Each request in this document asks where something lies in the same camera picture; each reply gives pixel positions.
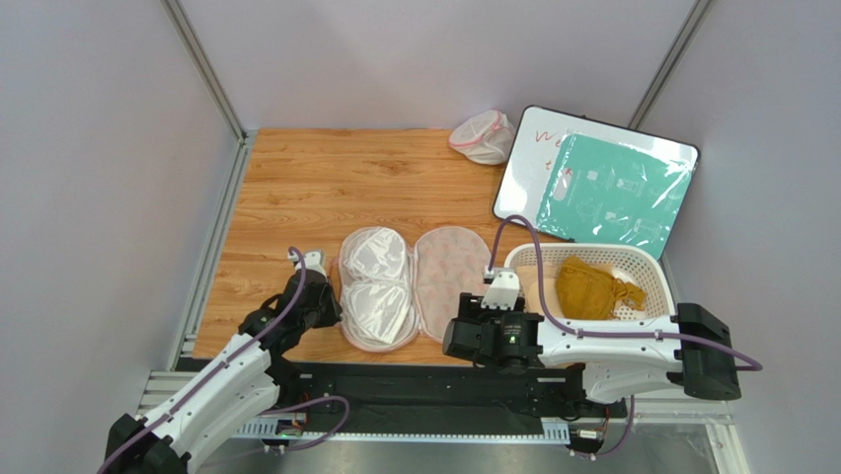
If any white bra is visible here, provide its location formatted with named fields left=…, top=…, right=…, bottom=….
left=339, top=227, right=418, bottom=353

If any floral mesh laundry bag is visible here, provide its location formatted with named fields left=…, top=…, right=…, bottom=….
left=337, top=225, right=495, bottom=355

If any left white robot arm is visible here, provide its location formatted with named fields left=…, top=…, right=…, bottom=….
left=99, top=264, right=342, bottom=473

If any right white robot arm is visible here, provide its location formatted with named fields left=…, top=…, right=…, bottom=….
left=442, top=293, right=742, bottom=404

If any beige bra in basket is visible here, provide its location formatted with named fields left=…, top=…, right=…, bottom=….
left=515, top=262, right=564, bottom=319

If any white mesh bag pink trim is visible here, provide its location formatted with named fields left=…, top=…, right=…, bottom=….
left=448, top=110, right=516, bottom=166

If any mustard yellow garment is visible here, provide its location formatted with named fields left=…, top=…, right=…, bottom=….
left=556, top=256, right=648, bottom=321

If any teal instruction sheet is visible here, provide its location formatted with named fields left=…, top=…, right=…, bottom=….
left=532, top=133, right=699, bottom=260

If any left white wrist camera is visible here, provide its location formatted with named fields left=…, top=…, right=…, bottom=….
left=287, top=247, right=328, bottom=277

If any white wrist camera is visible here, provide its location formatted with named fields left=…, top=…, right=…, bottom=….
left=287, top=247, right=328, bottom=277
left=480, top=268, right=520, bottom=311

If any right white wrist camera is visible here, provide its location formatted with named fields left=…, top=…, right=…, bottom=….
left=480, top=268, right=520, bottom=311

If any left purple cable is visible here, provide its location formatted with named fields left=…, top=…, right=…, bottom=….
left=97, top=246, right=350, bottom=474

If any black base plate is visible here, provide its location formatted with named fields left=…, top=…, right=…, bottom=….
left=273, top=362, right=628, bottom=435

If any whiteboard with black frame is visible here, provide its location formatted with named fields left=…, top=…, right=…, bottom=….
left=493, top=106, right=700, bottom=224

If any aluminium rail frame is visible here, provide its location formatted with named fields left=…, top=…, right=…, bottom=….
left=117, top=367, right=733, bottom=474

